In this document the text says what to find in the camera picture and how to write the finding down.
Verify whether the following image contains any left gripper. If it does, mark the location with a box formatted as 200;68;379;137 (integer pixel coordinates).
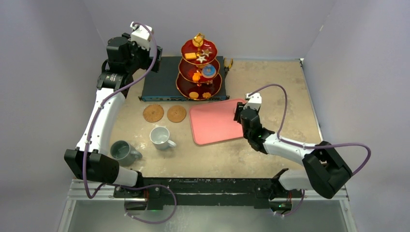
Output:
123;33;161;74

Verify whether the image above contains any square yellow biscuit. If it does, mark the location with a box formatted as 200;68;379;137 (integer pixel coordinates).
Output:
184;52;197;60

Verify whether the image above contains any pink serving tray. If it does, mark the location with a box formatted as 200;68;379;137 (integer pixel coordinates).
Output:
189;99;245;145

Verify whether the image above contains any orange fish shaped cake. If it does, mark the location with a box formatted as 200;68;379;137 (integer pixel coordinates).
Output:
192;72;202;83

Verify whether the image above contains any red three-tier cake stand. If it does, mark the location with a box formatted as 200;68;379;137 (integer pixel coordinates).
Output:
176;32;222;101

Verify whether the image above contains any woven rattan coaster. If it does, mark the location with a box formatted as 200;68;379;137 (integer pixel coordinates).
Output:
143;104;164;123
167;105;187;123

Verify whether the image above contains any white iced star cookie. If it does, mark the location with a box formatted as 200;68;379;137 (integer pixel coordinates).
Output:
196;56;207;64

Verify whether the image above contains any round biscuit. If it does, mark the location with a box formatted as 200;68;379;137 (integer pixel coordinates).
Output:
189;91;199;99

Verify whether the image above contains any round biscuit tray corner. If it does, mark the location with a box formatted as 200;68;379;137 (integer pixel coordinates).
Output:
192;35;204;47

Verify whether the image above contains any swirl butter cookie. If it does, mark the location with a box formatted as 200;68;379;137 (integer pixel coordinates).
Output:
202;92;212;99

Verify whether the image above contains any blue frosted donut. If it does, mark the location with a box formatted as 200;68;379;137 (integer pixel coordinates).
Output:
201;64;217;79

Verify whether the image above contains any brown centred star cookie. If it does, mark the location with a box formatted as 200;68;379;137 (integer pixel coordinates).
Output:
201;49;212;57

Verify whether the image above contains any white ceramic mug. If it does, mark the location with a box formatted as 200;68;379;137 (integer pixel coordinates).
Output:
149;127;177;150

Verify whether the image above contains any grey ceramic mug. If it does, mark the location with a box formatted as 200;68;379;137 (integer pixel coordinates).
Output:
110;140;143;167

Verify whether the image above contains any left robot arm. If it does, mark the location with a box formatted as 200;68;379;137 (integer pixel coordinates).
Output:
64;31;161;198

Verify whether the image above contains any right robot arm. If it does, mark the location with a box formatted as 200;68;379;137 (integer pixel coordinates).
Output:
234;102;353;199

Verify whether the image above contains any dark network switch box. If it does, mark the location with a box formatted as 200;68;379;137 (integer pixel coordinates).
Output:
139;56;230;102

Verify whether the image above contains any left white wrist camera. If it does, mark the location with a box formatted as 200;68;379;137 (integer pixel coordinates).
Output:
130;22;154;51

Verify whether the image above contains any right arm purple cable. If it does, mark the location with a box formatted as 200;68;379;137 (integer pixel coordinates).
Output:
247;84;372;218

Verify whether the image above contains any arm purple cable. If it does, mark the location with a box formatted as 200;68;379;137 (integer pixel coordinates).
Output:
247;84;372;218
82;21;177;224

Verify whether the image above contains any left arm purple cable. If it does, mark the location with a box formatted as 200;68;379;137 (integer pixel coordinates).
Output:
82;21;177;224

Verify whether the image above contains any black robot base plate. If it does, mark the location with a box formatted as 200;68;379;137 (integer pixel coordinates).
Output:
116;177;302;210

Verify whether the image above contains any aluminium frame rail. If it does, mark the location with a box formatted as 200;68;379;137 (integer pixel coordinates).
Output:
67;178;349;202

